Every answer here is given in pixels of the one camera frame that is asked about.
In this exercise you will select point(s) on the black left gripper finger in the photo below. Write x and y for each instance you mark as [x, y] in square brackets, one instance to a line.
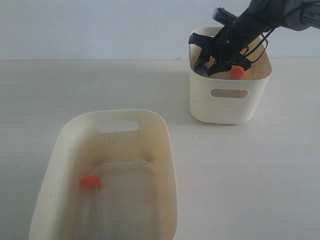
[218, 68]

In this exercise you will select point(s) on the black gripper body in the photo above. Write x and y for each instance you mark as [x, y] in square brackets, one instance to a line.
[232, 39]

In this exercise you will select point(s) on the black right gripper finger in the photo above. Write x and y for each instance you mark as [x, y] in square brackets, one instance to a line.
[204, 42]

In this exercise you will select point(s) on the blue-capped clear tube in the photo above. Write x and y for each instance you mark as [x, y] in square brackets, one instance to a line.
[201, 70]

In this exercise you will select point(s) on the orange-capped clear tube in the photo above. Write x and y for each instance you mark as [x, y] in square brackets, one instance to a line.
[89, 186]

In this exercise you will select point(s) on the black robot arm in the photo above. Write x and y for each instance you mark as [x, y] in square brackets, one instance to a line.
[296, 15]

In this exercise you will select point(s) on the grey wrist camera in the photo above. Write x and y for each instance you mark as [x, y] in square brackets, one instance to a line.
[223, 16]

